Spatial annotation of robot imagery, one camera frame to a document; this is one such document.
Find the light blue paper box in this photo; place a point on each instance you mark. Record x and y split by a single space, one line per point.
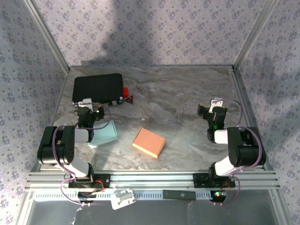
105 136

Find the orange paper box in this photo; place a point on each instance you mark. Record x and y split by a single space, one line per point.
150 140

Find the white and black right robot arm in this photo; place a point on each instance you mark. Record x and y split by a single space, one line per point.
221 135

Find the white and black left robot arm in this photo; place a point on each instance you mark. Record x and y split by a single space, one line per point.
82 135

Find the black hard case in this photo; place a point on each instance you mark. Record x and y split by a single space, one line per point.
98 86

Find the dark red triangle piece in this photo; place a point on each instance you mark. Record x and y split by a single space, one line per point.
129 100

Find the small red block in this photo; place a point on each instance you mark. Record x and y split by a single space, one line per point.
126 92

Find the circuit board with LEDs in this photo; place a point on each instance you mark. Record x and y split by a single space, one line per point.
219 194

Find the black connector block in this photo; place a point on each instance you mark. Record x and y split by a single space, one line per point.
85 194

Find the black rectangular device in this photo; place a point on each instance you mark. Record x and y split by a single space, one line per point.
179 195

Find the grey metal sheet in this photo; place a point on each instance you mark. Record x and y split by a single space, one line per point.
152 213

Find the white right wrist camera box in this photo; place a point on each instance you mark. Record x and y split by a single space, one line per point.
215 102

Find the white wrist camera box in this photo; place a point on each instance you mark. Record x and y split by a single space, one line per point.
86 101
215 102

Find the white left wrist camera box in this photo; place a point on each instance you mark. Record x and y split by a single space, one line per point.
86 101

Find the aluminium side rail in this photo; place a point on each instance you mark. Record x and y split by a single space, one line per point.
241 93
55 112

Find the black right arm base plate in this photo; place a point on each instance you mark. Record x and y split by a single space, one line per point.
199 180

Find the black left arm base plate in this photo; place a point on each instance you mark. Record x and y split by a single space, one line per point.
106 181

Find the aluminium back rail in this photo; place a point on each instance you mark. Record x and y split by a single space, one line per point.
152 66

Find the aluminium frame post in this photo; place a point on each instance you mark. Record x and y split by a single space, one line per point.
48 35
254 35

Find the aluminium mounting rail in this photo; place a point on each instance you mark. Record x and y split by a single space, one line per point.
152 180

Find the white plastic bracket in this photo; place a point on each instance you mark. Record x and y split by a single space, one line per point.
122 199

